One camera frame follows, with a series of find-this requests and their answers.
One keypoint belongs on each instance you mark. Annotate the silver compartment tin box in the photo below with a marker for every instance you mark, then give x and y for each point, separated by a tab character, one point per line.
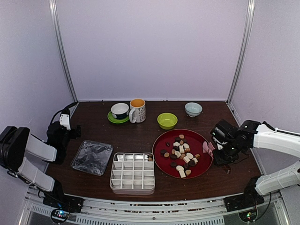
132	174

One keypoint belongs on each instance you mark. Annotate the tan flower chocolate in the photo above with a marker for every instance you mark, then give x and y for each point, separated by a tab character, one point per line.
188	172

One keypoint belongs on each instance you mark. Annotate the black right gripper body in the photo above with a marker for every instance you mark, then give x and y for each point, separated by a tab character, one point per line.
228	156

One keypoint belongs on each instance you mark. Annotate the white floral mug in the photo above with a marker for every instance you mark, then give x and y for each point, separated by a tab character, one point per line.
137	113

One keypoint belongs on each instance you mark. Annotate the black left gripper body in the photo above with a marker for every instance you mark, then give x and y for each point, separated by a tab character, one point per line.
64	142

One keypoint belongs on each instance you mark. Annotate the lime green bowl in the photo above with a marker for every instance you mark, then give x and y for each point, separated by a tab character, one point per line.
167	121

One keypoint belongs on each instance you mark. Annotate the dark blue white cup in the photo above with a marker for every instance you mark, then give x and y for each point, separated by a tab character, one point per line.
120	110

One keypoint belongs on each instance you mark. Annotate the white square chocolate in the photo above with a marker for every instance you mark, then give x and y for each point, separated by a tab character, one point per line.
186	159

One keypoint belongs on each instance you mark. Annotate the right aluminium frame post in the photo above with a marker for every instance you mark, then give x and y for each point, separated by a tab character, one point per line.
243	48

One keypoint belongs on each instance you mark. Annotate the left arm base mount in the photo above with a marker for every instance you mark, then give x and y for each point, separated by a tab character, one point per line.
63	205

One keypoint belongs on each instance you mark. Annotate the left aluminium frame post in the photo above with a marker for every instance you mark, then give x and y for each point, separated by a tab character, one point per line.
63	59

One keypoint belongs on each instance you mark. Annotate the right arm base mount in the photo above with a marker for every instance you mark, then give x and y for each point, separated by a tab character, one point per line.
246	203

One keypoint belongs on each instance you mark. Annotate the red round tray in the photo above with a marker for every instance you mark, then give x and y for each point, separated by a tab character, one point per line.
183	143

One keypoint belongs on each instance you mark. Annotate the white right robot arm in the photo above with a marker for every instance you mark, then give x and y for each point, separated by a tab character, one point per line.
261	135

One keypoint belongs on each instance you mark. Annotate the pink plastic scoop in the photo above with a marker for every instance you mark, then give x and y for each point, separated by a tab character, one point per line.
208	148

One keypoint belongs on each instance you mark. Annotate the tin lid with rabbit picture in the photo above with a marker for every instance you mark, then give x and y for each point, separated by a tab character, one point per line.
92	157

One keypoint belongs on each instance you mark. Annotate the aluminium frame post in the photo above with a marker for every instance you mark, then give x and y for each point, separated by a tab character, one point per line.
63	59
243	48

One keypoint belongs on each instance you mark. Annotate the front aluminium rail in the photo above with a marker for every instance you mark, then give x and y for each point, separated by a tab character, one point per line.
209	211

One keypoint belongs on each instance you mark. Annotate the pale blue bowl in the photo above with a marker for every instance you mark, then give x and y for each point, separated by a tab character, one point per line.
193	109

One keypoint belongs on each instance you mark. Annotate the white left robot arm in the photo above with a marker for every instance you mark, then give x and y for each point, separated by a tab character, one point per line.
18	146

